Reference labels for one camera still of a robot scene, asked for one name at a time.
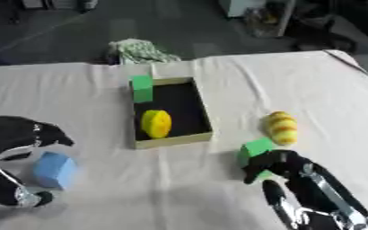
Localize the green rectangular block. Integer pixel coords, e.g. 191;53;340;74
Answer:
130;75;156;104

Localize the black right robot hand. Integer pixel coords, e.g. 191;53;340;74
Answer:
241;149;368;223

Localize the green white checked cloth bundle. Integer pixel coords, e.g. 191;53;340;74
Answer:
105;38;183;66

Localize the blue block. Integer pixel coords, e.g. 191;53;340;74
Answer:
31;151;79;190

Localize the yellow round toy fruit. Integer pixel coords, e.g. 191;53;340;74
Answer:
140;109;175;139

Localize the black chair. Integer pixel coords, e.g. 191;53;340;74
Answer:
289;12;360;54

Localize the black cable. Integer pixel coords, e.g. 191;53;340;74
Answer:
320;49;368;79

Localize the yellow orange striped toy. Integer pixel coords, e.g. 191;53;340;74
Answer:
260;111;301;147

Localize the white cabinet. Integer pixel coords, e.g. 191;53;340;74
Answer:
216;0;299;38

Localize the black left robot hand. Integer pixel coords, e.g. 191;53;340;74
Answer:
0;115;77;208

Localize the tan cardboard box black inside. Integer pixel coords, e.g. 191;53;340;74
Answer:
127;75;215;150

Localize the green cube block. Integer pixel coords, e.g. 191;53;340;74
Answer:
237;137;278;181

